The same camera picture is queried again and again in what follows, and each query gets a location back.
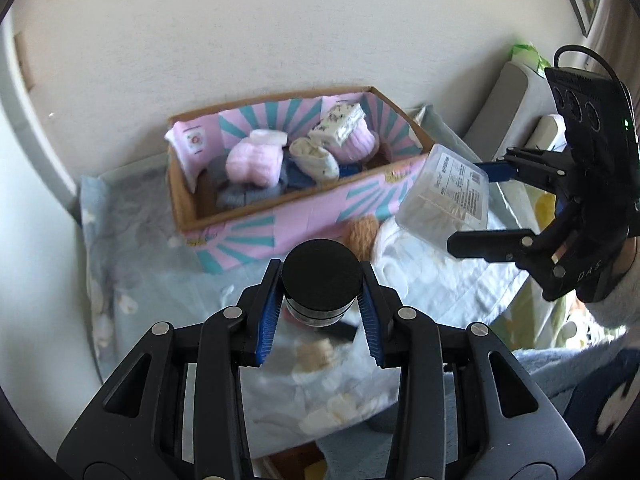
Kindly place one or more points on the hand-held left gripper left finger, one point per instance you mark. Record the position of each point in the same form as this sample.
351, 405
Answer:
265, 320

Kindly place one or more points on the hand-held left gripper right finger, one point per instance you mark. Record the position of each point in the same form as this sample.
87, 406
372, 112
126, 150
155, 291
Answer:
372, 325

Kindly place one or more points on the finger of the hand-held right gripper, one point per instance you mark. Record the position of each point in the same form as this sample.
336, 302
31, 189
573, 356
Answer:
530, 167
490, 246

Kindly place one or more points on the clear plastic box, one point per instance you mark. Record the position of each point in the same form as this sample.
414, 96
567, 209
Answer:
445, 197

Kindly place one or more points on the black round jar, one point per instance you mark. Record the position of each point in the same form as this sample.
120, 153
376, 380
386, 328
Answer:
320, 280

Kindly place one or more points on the pink teal cardboard box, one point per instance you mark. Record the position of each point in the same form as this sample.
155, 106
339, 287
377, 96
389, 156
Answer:
300, 220

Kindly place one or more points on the grey towel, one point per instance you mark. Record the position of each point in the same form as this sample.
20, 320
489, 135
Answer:
235, 191

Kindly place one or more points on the blue sock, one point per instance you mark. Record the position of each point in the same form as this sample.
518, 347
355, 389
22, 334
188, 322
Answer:
299, 177

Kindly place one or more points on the pale pink knitted sock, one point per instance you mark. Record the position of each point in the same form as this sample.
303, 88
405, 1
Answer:
252, 160

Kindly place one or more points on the white dotted sock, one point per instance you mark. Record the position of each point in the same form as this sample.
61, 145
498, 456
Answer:
316, 161

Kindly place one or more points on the white floral sock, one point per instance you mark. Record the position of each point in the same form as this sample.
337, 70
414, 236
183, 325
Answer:
337, 124

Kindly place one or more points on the person's right forearm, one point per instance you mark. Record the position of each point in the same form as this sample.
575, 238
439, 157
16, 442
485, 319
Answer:
615, 310

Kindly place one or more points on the white pillow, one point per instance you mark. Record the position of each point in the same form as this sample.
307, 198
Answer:
547, 132

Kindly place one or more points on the grey cushion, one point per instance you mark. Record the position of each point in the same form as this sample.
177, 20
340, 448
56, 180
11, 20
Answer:
505, 105

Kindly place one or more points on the brown fuzzy sock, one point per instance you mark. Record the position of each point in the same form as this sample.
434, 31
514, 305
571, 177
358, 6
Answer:
364, 231

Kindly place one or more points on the green white packet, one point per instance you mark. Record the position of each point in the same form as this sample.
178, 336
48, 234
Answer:
527, 55

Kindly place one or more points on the wooden strike plate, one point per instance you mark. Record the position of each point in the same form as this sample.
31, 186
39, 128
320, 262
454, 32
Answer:
23, 60

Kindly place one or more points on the grey door frame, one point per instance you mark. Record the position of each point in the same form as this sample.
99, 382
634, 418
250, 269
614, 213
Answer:
30, 125

